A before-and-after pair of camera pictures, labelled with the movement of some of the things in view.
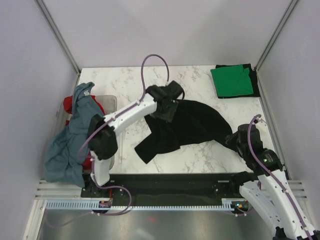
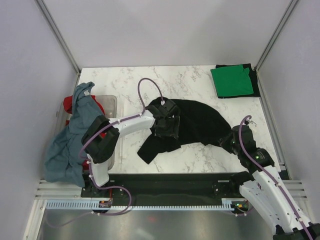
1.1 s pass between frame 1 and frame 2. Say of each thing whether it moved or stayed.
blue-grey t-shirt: stayed
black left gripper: moved
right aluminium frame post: stayed
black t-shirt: stayed
